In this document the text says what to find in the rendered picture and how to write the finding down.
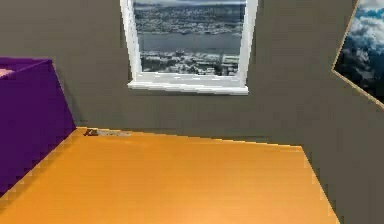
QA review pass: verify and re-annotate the small grey flat object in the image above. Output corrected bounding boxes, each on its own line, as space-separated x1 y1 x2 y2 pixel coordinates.
83 128 133 138

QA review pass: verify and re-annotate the framed cloud picture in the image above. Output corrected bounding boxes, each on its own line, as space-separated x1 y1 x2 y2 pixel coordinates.
331 0 384 109

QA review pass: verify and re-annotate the white framed window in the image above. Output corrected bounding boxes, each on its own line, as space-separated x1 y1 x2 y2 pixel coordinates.
119 0 259 96

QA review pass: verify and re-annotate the purple bed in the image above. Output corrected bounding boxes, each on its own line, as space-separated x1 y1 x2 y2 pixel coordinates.
0 56 77 198

